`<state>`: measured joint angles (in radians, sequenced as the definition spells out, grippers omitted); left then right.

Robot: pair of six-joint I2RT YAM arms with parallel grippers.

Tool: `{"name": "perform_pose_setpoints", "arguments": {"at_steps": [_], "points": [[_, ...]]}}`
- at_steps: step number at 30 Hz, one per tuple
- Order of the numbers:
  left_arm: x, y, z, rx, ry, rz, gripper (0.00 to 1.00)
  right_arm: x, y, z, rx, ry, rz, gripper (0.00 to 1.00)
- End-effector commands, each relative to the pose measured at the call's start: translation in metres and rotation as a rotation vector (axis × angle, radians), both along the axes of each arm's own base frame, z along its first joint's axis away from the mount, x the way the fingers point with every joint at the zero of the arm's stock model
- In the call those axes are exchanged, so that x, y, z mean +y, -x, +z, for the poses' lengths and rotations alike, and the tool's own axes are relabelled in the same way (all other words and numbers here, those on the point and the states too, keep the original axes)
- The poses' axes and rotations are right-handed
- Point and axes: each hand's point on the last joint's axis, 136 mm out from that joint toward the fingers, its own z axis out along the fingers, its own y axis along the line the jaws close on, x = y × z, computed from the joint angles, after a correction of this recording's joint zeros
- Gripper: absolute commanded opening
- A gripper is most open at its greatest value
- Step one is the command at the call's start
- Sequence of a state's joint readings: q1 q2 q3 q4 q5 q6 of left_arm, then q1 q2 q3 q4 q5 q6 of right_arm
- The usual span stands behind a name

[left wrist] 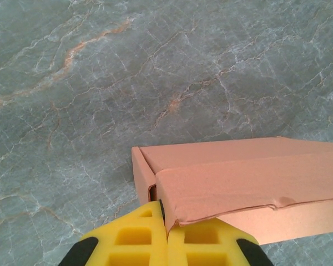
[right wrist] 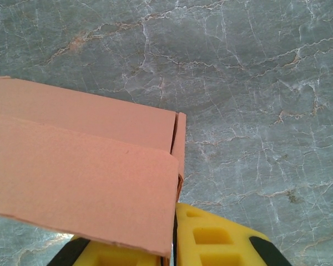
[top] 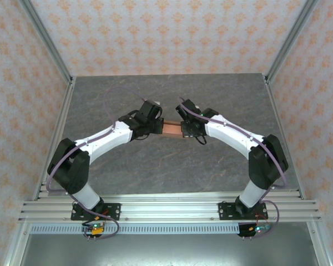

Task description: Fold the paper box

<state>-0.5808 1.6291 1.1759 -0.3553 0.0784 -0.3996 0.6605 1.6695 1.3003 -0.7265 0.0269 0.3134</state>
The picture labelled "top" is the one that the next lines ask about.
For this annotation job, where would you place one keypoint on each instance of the orange paper box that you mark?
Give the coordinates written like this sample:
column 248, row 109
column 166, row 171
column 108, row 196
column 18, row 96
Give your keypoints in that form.
column 172, row 130

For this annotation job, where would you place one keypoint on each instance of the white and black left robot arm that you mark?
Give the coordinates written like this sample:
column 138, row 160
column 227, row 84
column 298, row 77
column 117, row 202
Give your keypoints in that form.
column 105, row 138

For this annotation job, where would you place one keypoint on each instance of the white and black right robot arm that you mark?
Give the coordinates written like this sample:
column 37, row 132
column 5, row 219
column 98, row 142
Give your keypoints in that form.
column 230, row 133

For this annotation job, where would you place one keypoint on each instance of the yellow connector circuit board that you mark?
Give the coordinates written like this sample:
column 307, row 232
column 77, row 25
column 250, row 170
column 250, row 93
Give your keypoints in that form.
column 95, row 229

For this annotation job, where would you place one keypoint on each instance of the green lit connector circuit board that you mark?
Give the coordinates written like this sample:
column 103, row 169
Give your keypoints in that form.
column 259, row 228

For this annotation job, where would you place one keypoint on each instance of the grey metal sheet panel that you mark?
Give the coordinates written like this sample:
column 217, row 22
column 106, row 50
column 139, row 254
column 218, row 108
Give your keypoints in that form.
column 166, row 252

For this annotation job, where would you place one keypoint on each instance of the aluminium cross rail frame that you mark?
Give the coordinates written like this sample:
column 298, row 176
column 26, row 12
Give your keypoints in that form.
column 169, row 210

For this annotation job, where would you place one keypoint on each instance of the aluminium table side rail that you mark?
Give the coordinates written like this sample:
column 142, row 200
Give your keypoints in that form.
column 58, row 124
column 283, row 124

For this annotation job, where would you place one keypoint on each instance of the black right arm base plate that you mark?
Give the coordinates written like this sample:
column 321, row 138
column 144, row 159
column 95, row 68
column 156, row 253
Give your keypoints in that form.
column 226, row 211

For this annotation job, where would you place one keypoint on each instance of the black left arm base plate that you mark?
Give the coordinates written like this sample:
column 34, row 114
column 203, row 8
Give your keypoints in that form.
column 113, row 211

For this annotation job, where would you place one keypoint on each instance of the aluminium frame post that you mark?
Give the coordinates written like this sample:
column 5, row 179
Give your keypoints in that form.
column 44, row 36
column 291, row 36

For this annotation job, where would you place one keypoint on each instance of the aluminium lower frame rail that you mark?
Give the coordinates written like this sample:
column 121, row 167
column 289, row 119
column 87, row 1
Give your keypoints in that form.
column 319, row 246
column 15, row 246

